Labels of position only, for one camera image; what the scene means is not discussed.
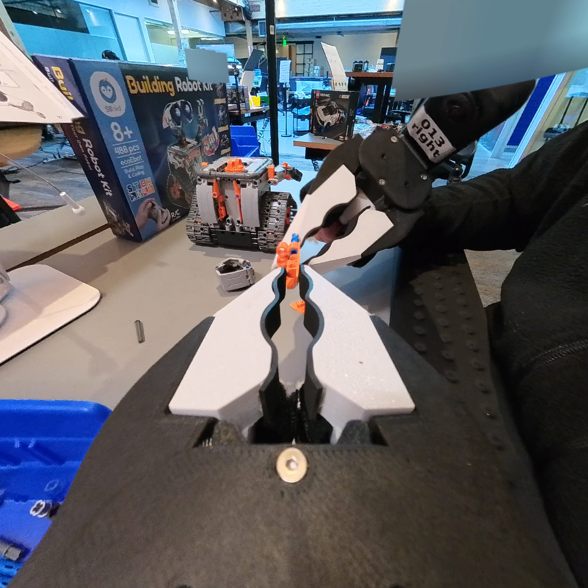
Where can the grey motor block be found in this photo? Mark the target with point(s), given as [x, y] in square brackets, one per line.
[234, 275]

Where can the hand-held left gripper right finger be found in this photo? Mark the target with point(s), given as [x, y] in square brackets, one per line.
[363, 367]

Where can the person's right hand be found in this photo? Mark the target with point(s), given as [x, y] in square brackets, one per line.
[327, 234]

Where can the wooden table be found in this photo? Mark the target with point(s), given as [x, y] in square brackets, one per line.
[321, 142]

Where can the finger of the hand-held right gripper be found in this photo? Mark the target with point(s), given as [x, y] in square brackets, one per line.
[363, 239]
[321, 193]

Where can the black pole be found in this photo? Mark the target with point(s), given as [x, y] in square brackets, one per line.
[273, 92]

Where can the white stand base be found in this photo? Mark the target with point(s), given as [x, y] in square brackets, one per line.
[46, 303]

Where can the blue robot kit box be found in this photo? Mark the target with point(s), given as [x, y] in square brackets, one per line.
[138, 138]

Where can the tracked toy robot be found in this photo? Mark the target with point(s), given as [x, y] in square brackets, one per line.
[239, 202]

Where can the orange connector piece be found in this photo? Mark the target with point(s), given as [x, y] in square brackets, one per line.
[290, 271]

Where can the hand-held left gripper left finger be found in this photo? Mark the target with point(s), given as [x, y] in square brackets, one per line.
[220, 367]

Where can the orange wedge piece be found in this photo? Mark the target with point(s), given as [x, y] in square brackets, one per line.
[298, 305]

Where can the blue plastic bin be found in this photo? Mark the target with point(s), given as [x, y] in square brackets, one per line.
[46, 436]

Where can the pile of small building pieces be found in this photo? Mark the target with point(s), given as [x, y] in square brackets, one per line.
[39, 507]

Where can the person's black jacket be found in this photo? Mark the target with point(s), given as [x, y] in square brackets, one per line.
[551, 344]

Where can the dark grey axle pin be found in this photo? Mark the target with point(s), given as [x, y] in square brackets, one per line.
[139, 331]

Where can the instruction booklet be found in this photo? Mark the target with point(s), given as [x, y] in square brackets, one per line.
[27, 87]

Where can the car kit box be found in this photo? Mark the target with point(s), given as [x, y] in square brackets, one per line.
[333, 115]

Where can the small blue storage bin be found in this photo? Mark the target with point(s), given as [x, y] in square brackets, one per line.
[243, 142]

